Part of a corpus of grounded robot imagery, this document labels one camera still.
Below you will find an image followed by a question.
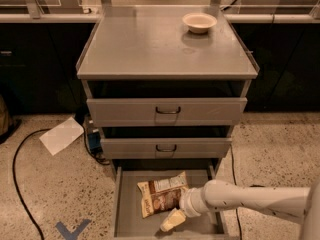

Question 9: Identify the white paper sheet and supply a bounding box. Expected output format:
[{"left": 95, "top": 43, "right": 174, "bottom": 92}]
[{"left": 40, "top": 117, "right": 84, "bottom": 156}]

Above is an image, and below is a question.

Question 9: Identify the grey drawer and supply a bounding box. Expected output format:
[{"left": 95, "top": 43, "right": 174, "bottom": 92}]
[
  {"left": 111, "top": 165, "right": 229, "bottom": 240},
  {"left": 101, "top": 138, "right": 231, "bottom": 159},
  {"left": 87, "top": 98, "right": 247, "bottom": 127}
]

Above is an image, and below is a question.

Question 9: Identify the brown chip bag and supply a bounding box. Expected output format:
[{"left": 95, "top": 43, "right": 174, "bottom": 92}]
[{"left": 137, "top": 171, "right": 189, "bottom": 218}]

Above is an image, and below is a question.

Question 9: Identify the grey middle drawer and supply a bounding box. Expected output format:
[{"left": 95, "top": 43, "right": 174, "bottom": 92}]
[{"left": 101, "top": 138, "right": 231, "bottom": 159}]

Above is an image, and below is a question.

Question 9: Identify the black cable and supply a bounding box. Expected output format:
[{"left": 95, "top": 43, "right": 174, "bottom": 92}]
[
  {"left": 11, "top": 128, "right": 51, "bottom": 240},
  {"left": 229, "top": 144, "right": 266, "bottom": 240}
]

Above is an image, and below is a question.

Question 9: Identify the tan object at left edge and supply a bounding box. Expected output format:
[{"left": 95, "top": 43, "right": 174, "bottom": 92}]
[{"left": 0, "top": 95, "right": 13, "bottom": 136}]

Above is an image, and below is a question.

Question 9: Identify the grey bottom drawer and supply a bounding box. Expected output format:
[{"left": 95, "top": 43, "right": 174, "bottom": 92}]
[{"left": 111, "top": 165, "right": 229, "bottom": 240}]

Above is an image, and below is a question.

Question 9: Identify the blue power box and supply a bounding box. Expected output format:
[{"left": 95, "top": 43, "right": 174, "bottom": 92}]
[{"left": 87, "top": 132, "right": 102, "bottom": 154}]

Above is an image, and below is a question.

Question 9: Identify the grey top drawer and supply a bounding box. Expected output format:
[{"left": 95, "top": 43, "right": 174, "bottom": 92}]
[{"left": 87, "top": 98, "right": 247, "bottom": 127}]

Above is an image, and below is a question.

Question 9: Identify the white paper bowl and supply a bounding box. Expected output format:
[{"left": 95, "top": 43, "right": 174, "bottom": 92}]
[{"left": 182, "top": 13, "right": 217, "bottom": 34}]

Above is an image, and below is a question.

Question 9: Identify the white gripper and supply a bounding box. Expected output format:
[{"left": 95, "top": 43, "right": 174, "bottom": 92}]
[{"left": 160, "top": 188, "right": 209, "bottom": 232}]

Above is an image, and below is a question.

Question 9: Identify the blue tape floor marker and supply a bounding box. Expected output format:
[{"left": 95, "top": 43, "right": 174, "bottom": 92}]
[{"left": 55, "top": 218, "right": 92, "bottom": 240}]

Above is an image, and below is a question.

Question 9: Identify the grey drawer cabinet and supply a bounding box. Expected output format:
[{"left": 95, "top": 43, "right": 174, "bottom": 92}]
[{"left": 77, "top": 6, "right": 259, "bottom": 168}]

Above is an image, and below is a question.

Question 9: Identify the black cable on right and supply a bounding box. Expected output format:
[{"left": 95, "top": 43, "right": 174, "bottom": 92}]
[{"left": 229, "top": 144, "right": 266, "bottom": 240}]

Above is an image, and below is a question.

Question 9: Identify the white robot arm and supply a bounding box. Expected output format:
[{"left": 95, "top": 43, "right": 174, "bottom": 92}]
[{"left": 160, "top": 179, "right": 320, "bottom": 240}]

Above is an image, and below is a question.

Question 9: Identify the black cable on left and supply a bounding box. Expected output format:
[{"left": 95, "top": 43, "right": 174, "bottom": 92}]
[{"left": 11, "top": 128, "right": 51, "bottom": 240}]

